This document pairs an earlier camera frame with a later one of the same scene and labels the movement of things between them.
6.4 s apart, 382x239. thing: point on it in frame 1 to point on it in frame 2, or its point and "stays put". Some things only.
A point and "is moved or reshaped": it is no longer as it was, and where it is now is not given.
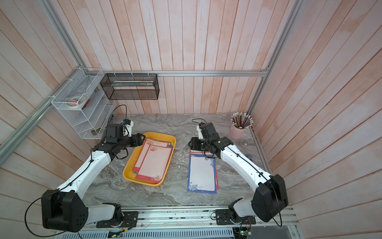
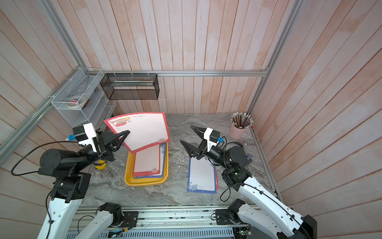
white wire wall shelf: [82, 102] stays put
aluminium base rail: [199, 218] stays put
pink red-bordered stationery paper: [217, 179] stays put
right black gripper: [195, 143] to [201, 155]
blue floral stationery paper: [201, 174] stays put
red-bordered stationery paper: [154, 164] to [146, 129]
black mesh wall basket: [131, 86] stays put
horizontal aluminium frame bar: [252, 72] stays put
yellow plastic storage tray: [128, 171] is moved or reshaped
